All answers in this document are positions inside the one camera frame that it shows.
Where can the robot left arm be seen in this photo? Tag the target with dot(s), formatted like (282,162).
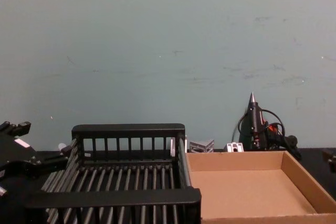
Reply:
(2,191)

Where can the small white plastic piece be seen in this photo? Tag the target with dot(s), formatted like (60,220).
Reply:
(61,145)

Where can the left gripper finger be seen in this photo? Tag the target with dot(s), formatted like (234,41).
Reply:
(50,161)
(21,127)

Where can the thin silver metal post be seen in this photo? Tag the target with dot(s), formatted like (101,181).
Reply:
(186,144)

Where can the shallow brown cardboard tray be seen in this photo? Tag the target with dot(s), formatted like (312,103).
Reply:
(249,187)

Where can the white metal profile piece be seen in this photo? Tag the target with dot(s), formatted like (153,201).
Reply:
(234,147)

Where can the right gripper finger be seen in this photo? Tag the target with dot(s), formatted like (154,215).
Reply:
(330,157)

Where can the black rack with steel bars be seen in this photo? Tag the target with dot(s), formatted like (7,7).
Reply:
(126,129)

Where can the grey metal corner bracket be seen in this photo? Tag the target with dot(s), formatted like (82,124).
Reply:
(200,146)

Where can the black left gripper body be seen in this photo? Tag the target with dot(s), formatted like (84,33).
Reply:
(15,150)

